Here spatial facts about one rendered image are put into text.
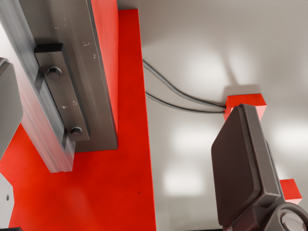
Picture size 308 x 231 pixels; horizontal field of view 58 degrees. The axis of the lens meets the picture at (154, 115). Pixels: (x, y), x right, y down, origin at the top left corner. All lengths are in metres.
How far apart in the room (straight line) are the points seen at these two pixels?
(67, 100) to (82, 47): 0.14
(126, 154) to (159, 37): 0.93
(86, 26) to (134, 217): 0.49
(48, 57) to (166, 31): 1.11
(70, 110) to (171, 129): 1.62
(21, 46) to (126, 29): 0.88
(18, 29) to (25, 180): 0.49
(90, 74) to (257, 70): 1.48
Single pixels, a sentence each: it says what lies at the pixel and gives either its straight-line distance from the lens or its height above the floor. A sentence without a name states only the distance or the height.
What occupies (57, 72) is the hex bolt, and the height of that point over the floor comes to 0.92.
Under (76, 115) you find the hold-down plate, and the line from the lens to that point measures 0.72.
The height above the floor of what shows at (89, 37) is 0.87.
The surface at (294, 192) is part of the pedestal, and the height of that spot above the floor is 0.76.
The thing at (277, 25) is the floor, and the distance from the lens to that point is 1.82.
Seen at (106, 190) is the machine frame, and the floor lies 1.01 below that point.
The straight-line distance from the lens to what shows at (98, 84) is 0.68.
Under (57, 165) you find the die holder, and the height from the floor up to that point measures 0.97.
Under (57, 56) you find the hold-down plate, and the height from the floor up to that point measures 0.91.
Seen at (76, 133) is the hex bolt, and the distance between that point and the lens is 0.75.
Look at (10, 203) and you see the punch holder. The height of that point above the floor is 1.20.
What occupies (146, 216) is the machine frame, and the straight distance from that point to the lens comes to 0.78.
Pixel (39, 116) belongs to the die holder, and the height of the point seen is 0.97.
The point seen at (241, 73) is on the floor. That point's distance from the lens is 1.96.
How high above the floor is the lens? 1.37
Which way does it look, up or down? 41 degrees down
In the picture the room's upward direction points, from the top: 174 degrees clockwise
